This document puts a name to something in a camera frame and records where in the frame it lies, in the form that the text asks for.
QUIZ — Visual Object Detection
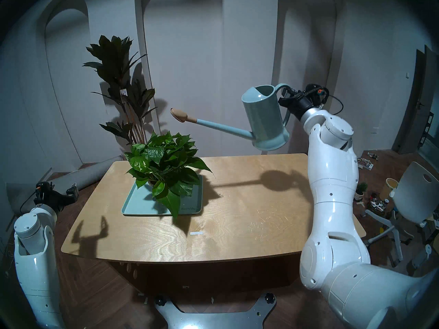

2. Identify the green pothos potted plant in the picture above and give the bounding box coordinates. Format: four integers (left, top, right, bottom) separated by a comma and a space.
124, 131, 212, 222

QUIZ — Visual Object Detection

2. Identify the teal plastic tray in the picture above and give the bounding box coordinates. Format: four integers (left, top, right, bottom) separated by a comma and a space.
121, 175, 203, 216

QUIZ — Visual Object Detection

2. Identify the white swivel chair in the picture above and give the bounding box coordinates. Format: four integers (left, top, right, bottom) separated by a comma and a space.
364, 161, 439, 269

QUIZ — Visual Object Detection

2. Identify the grey metal robot base plate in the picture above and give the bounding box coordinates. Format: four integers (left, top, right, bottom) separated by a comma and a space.
154, 292, 277, 329

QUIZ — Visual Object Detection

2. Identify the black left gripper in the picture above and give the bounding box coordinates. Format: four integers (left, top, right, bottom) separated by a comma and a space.
34, 182, 79, 209

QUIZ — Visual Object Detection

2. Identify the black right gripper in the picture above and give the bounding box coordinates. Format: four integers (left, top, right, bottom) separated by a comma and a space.
278, 87, 324, 121

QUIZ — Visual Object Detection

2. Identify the light blue watering can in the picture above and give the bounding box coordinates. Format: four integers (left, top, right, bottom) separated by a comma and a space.
170, 84, 292, 151

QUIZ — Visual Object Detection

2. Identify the small containers heap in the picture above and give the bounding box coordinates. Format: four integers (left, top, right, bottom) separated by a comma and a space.
365, 193, 390, 212

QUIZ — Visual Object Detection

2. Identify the tall dark leafy floor plant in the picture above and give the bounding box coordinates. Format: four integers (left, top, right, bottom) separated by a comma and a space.
82, 35, 158, 145

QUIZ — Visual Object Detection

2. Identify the rolled grey carpet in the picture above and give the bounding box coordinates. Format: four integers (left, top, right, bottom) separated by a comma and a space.
6, 156, 123, 216

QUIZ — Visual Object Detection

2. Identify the dark grey door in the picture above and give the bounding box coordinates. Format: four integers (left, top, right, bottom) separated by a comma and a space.
392, 46, 439, 155

